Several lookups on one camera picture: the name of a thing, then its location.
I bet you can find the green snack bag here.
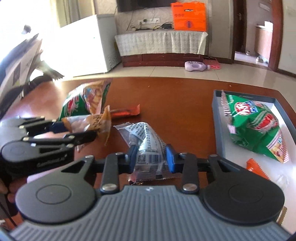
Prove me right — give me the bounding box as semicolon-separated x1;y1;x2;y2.
221;91;290;163
58;78;112;121

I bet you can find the person's left hand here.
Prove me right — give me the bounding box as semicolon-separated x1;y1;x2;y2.
0;176;28;204

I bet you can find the clear grey printed snack bag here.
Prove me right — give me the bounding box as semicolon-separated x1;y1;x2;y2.
115;122;181;183

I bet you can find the white wall power strip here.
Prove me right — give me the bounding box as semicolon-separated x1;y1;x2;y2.
138;18;160;25

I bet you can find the grey tray white inside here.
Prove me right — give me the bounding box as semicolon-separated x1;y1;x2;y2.
212;90;295;234

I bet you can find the tv stand with white cloth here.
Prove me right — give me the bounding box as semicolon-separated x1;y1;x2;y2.
115;30;208;67

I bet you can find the orange red snack bar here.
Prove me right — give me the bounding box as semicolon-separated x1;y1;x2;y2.
110;104;140;120

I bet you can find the orange cardboard box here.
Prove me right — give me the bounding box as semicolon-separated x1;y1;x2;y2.
171;1;207;32

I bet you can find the white chest freezer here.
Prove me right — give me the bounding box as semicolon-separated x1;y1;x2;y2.
44;14;120;77

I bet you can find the purple detergent bottle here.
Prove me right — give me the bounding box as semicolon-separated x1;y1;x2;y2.
185;61;211;72

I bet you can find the small orange snack packet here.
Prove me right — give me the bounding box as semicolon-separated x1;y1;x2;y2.
246;158;270;180

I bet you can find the tan brown snack bag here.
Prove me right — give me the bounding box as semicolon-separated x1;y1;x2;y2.
61;105;111;145

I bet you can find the black wall television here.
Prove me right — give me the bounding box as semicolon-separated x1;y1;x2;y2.
116;0;176;12

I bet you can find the green snack bag in tray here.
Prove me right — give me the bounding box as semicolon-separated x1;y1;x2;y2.
221;91;290;163

